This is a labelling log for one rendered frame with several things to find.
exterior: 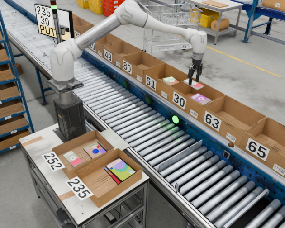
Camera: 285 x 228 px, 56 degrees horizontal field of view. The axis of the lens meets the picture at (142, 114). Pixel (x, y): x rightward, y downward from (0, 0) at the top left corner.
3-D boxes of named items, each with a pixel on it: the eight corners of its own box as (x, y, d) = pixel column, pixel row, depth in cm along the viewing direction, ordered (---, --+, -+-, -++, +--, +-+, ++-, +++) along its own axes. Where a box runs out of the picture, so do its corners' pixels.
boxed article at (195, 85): (197, 89, 222) (197, 87, 221) (183, 82, 232) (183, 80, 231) (203, 87, 225) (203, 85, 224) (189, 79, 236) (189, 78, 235)
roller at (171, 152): (145, 166, 209) (145, 162, 206) (192, 140, 235) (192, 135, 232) (149, 170, 206) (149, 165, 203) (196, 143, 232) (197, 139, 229)
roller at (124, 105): (95, 118, 259) (94, 113, 256) (138, 100, 285) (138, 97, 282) (97, 120, 255) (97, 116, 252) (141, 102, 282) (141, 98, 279)
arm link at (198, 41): (207, 53, 207) (201, 47, 218) (211, 34, 198) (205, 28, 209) (193, 54, 206) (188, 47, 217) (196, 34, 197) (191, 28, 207)
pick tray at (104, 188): (75, 182, 189) (73, 173, 183) (118, 156, 210) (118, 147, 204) (98, 209, 172) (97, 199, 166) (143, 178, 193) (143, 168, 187)
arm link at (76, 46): (47, 56, 201) (51, 45, 219) (62, 72, 210) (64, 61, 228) (134, -3, 188) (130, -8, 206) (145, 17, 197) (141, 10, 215)
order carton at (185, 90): (168, 102, 251) (169, 86, 241) (190, 92, 266) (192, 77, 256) (199, 122, 226) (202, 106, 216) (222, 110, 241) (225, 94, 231)
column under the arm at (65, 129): (66, 146, 218) (59, 113, 199) (52, 130, 234) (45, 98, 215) (94, 133, 232) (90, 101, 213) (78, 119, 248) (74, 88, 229)
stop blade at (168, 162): (158, 172, 202) (159, 163, 197) (200, 147, 225) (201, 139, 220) (159, 173, 201) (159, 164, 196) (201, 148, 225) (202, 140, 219)
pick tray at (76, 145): (53, 158, 208) (50, 148, 202) (96, 138, 227) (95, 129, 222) (69, 180, 190) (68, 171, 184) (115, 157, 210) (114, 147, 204)
